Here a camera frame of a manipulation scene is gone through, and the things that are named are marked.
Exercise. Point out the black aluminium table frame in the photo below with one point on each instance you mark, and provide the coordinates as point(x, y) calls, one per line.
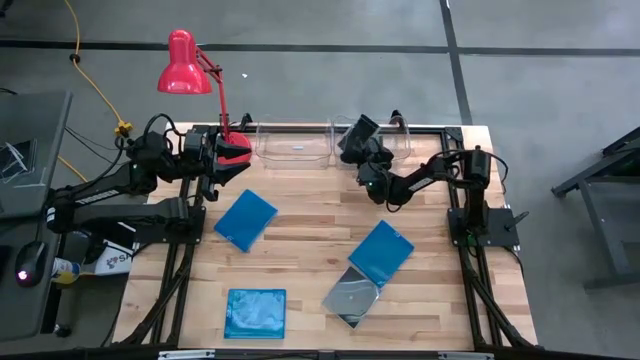
point(454, 134)

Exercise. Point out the silver bracket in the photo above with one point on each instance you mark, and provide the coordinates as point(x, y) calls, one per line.
point(186, 354)
point(465, 356)

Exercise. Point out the black clamp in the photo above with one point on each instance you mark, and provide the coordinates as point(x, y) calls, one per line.
point(397, 117)
point(245, 120)

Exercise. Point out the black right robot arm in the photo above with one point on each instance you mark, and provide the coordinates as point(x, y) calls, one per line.
point(430, 177)

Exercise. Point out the clear plastic case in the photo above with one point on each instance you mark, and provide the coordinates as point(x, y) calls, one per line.
point(15, 157)

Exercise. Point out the clear plastic bin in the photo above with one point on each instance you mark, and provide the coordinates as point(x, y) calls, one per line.
point(400, 145)
point(295, 140)

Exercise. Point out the black clear jewel case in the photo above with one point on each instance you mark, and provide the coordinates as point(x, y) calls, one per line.
point(350, 296)
point(361, 131)

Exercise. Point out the black computer mouse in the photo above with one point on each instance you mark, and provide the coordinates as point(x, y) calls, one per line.
point(30, 262)

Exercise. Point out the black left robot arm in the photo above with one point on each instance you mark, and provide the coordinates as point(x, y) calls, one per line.
point(100, 197)

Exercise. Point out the black chair caster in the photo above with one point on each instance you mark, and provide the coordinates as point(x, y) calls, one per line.
point(62, 330)

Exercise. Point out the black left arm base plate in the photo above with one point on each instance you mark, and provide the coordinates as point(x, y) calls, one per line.
point(195, 230)

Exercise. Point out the red desk lamp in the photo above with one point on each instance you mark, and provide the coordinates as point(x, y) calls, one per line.
point(185, 70)

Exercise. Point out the grey metal table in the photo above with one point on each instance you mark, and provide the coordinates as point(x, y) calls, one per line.
point(620, 155)

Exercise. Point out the yellow blue can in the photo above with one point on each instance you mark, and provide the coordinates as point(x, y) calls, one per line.
point(65, 270)

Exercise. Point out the grey desk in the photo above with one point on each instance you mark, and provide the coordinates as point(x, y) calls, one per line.
point(35, 115)

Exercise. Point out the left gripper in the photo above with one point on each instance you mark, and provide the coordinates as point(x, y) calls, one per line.
point(197, 150)

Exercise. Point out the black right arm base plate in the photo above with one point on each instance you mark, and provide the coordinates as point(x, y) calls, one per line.
point(500, 225)

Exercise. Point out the grey side table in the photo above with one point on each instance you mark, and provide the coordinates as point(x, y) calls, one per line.
point(20, 310)

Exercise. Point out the white printed cardboard box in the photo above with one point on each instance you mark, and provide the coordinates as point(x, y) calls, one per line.
point(117, 260)

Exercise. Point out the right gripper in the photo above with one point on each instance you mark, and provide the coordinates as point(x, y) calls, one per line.
point(377, 182)

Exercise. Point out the blue jewel case white swirls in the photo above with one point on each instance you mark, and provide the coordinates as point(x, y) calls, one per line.
point(255, 313)

